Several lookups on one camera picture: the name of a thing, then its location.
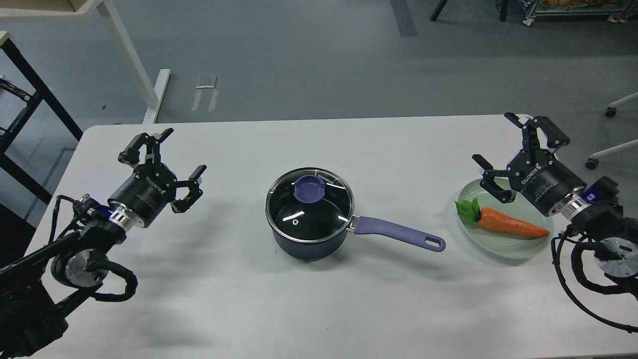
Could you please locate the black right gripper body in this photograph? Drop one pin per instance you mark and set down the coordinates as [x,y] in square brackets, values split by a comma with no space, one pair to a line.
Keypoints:
[542,180]

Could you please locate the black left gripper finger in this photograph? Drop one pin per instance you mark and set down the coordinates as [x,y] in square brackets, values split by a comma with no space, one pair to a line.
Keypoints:
[131,155]
[192,184]

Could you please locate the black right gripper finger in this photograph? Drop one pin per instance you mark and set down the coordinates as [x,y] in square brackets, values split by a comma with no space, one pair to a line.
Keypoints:
[489,175]
[556,138]

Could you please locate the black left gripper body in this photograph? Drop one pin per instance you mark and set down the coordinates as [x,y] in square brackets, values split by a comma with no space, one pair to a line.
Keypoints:
[145,194]

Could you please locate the glass lid with purple knob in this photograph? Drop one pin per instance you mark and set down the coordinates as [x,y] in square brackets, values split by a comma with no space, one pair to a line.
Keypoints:
[309,205]

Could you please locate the blue saucepan with purple handle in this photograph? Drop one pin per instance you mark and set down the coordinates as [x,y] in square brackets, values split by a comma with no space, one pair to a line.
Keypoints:
[360,225]

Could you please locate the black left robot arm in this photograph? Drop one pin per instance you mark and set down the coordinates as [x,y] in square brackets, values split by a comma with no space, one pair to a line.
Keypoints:
[39,291]

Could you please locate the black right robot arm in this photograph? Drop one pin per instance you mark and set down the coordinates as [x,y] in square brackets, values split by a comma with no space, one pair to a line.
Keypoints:
[604,253]

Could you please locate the orange toy carrot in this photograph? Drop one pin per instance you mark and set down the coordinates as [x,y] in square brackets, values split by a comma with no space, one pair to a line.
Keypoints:
[491,219]

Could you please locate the pale green plate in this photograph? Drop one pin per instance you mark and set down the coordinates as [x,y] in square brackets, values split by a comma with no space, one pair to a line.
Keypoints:
[504,244]

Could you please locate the black metal rack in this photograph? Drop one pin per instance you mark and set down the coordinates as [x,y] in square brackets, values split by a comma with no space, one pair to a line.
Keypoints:
[42,95]

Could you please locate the metal wheeled cart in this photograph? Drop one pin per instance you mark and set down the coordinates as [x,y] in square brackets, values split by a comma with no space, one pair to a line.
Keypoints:
[613,11]

